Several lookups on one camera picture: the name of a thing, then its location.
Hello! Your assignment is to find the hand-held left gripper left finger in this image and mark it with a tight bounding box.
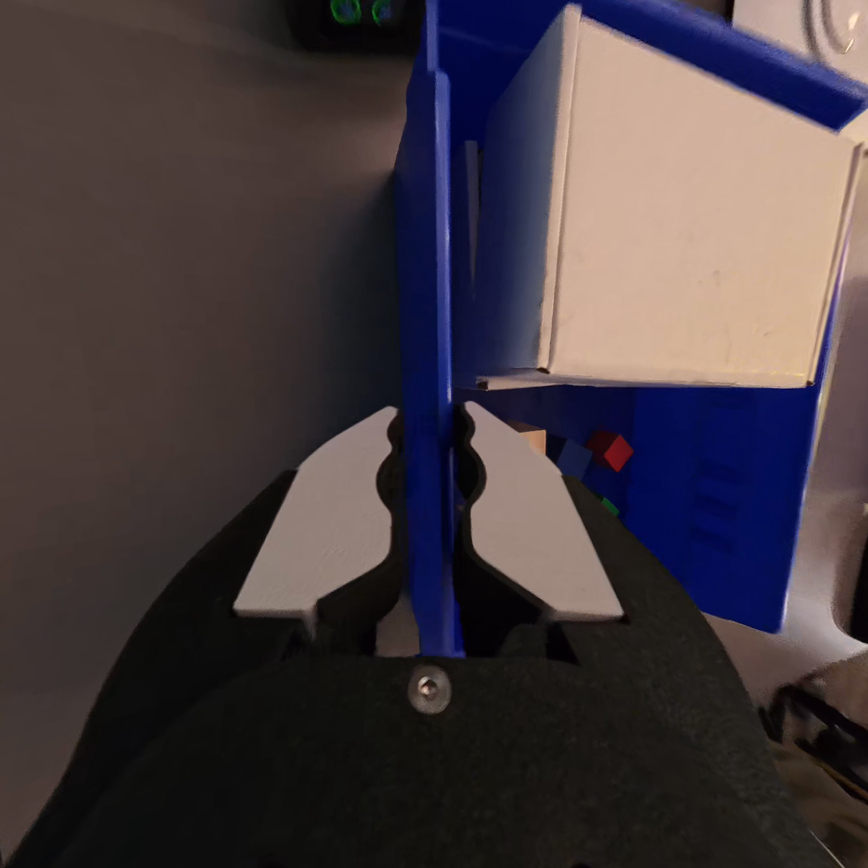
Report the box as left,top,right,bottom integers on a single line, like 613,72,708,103
232,406,404,642

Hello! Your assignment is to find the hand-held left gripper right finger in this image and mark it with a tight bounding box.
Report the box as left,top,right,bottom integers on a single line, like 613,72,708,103
452,400,626,623

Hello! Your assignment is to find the blue plastic bin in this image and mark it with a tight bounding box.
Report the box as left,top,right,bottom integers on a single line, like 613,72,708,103
393,0,868,659

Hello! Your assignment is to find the white cardboard mailer box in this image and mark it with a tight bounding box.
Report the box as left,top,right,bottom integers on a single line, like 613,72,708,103
475,3,868,391

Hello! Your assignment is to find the blue wooden cube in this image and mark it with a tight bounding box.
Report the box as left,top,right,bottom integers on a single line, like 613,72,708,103
556,439,594,479

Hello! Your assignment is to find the natural wooden cube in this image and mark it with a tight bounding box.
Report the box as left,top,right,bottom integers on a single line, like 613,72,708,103
509,420,549,458

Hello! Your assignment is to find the red wooden cube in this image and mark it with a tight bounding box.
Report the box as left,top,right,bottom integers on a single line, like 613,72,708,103
586,429,635,472

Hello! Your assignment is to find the black device with green lights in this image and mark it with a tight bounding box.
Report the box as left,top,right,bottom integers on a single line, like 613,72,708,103
292,0,427,54

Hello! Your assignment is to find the black cable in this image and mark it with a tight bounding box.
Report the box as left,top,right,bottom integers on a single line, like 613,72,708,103
759,681,868,774

